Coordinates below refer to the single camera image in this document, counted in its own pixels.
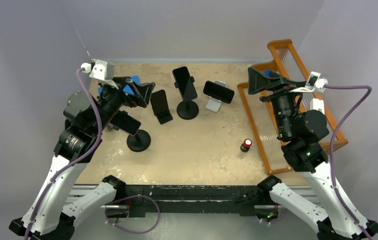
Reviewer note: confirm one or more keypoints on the black phone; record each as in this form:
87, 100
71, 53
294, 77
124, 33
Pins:
185, 83
159, 102
218, 92

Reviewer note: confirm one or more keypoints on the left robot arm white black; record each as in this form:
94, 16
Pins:
50, 217

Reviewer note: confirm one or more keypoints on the black phone on folding stand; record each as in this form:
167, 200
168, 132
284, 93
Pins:
159, 102

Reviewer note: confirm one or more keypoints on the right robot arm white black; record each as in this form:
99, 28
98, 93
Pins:
335, 218

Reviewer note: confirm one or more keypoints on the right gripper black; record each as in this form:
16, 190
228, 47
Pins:
271, 82

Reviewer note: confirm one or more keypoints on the black phone on silver stand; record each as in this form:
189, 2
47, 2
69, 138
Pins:
218, 92

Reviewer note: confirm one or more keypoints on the black round-base stand left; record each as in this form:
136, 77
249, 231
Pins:
139, 142

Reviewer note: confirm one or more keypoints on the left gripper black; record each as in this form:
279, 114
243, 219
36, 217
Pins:
142, 91

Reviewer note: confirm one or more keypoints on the white clip on rack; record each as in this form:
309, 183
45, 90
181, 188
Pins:
318, 105

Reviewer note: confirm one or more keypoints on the black round-base pole stand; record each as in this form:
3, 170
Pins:
187, 109

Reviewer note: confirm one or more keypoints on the black base frame rail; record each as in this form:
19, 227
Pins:
244, 200

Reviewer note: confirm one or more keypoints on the silver phone stand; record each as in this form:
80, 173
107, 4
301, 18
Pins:
214, 104

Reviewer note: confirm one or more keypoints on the orange wooden rack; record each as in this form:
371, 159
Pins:
306, 136

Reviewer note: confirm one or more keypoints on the purple-cased phone on stand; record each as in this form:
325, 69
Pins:
126, 123

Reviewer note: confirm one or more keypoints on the black folding phone stand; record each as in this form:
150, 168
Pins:
164, 117

